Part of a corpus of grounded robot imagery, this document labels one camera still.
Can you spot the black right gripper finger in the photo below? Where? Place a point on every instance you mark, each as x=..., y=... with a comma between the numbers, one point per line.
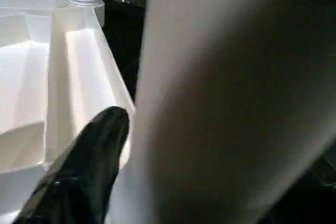
x=79, y=177

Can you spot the white plastic table top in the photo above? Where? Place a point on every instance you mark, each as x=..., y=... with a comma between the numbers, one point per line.
x=52, y=77

